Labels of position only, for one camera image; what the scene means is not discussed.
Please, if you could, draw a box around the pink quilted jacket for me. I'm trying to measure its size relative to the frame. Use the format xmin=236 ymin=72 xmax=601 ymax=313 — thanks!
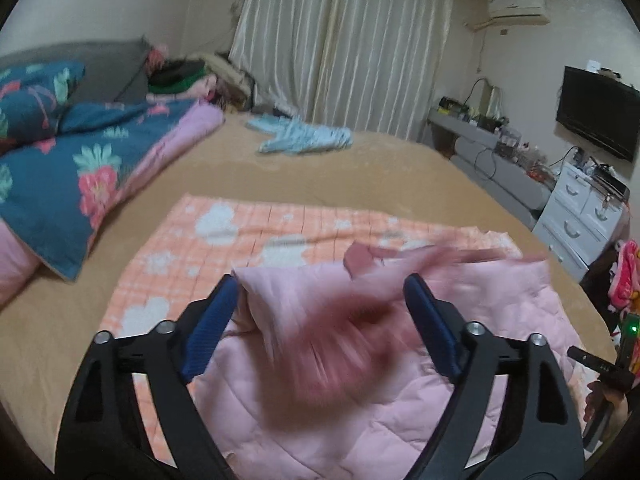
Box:
xmin=194 ymin=244 xmax=579 ymax=479

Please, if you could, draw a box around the pile of mixed clothes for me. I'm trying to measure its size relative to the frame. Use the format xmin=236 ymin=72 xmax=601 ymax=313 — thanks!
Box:
xmin=144 ymin=47 xmax=255 ymax=113

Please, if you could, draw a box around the person right hand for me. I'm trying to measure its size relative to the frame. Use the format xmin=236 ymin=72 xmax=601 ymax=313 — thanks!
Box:
xmin=581 ymin=380 xmax=633 ymax=436

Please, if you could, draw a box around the white drawer chest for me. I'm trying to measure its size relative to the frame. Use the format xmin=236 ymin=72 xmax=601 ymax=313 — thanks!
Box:
xmin=533 ymin=162 xmax=629 ymax=282

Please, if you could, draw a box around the orange white checkered blanket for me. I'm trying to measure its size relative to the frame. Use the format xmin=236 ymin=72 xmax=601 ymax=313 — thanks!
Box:
xmin=98 ymin=194 xmax=591 ymax=466

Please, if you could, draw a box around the blue floral pink duvet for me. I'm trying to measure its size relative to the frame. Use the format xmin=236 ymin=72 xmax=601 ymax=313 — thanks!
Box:
xmin=1 ymin=100 xmax=224 ymax=302

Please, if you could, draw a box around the grey vanity desk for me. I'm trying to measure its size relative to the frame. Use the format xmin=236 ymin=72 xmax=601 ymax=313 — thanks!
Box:
xmin=427 ymin=108 xmax=551 ymax=231

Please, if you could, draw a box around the blue floral pillow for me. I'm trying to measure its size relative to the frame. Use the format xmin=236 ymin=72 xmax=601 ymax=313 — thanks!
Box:
xmin=0 ymin=61 xmax=86 ymax=148

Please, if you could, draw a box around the light blue garment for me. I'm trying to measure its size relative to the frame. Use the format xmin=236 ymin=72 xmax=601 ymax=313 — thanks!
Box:
xmin=246 ymin=115 xmax=352 ymax=155

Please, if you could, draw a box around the grey headboard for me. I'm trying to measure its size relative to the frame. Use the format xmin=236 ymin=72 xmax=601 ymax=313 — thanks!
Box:
xmin=1 ymin=38 xmax=152 ymax=104

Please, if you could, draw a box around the white air conditioner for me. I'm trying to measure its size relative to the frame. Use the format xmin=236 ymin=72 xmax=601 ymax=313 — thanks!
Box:
xmin=488 ymin=0 xmax=549 ymax=25

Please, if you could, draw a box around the striped beige curtain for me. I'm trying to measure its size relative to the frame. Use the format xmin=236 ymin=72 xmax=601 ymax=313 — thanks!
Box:
xmin=230 ymin=0 xmax=454 ymax=141

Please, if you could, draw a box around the black wall television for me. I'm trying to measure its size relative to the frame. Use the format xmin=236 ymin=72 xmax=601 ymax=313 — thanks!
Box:
xmin=556 ymin=66 xmax=639 ymax=162

